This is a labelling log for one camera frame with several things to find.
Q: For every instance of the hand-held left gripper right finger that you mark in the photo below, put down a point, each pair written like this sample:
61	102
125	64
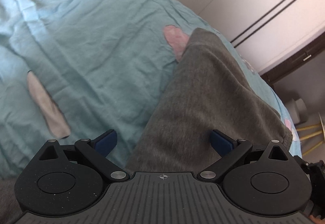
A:
221	141

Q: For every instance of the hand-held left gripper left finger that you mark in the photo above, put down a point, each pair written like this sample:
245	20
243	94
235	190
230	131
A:
105	141

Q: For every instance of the grey pants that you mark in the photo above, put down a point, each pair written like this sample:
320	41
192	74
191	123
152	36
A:
203	99

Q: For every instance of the person's right hand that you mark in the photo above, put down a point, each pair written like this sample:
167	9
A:
316	220

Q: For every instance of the white trash bin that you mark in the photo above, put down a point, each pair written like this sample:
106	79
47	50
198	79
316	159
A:
297	111

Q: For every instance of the light blue printed bedsheet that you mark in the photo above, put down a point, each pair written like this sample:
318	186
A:
88	49

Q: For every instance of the dark wooden door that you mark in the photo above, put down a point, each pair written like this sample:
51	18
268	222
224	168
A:
292	66

